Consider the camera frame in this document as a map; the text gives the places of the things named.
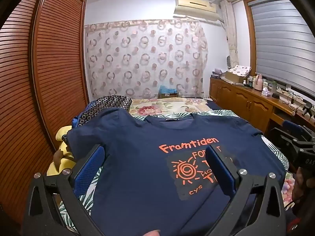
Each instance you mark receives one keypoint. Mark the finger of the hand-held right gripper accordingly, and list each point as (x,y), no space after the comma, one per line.
(291,124)
(283,136)

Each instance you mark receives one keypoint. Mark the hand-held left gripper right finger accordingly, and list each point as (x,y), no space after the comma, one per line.
(220,170)

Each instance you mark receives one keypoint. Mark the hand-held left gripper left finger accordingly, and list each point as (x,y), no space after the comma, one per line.
(89,169)

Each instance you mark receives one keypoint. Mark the navy printed t-shirt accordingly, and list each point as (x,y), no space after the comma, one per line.
(147,177)

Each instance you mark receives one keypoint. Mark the person's left hand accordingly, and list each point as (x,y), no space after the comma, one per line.
(152,233)

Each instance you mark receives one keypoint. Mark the leaf-patterned bed sheet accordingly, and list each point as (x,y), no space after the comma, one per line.
(86,201)

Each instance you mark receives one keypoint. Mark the yellow plush toy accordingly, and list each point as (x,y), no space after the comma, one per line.
(60,152)

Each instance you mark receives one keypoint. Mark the green-capped bottle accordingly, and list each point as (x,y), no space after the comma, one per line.
(274,89)

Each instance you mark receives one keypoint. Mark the pink tissue pack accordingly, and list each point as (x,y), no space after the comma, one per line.
(265,91)

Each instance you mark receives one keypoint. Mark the wooden cabinet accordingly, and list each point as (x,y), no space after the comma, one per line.
(246,103)

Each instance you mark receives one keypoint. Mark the navy bed sheet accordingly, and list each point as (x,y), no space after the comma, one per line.
(221,108)

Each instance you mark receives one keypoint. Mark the cardboard box with cloth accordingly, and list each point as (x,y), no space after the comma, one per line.
(241,70)

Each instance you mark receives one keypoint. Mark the grey window blind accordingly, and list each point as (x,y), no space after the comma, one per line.
(285,41)

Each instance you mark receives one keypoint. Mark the floral fleece blanket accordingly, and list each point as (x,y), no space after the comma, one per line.
(157,108)

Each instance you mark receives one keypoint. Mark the small brown cardboard box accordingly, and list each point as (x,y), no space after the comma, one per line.
(168,95)

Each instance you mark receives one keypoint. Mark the louvered wooden wardrobe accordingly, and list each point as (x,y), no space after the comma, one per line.
(37,91)

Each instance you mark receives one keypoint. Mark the beige tied curtain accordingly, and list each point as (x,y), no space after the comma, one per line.
(231,36)

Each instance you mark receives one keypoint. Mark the small black camera stand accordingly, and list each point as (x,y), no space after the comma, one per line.
(308,108)

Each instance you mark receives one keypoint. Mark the cream wall air conditioner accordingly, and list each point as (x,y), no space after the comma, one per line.
(196,7)

